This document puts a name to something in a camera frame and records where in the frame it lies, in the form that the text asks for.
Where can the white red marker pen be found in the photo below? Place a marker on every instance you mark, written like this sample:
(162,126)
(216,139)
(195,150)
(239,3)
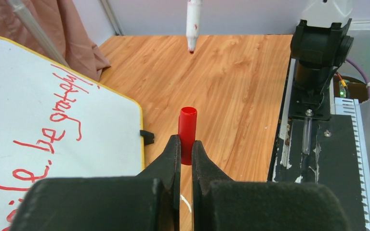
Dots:
(192,23)

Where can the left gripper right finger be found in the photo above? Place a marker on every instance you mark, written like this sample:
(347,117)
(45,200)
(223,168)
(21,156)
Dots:
(223,204)

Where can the pink shorts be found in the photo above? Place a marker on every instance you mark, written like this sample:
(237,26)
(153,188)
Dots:
(52,28)

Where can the white paper scrap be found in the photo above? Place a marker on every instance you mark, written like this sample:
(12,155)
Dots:
(186,202)

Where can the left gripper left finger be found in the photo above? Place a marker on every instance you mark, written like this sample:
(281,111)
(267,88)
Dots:
(148,201)

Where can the silver clothes rack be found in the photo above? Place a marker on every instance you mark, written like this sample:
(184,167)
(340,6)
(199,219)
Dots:
(34,28)

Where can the red marker cap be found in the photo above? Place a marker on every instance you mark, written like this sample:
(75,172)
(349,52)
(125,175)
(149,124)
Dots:
(187,124)

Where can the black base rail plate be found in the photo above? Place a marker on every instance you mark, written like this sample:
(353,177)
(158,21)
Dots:
(331,152)

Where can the yellow framed whiteboard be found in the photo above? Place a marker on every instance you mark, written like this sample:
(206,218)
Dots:
(55,122)

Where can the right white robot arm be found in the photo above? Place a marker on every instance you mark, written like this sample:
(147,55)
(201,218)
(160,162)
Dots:
(320,45)

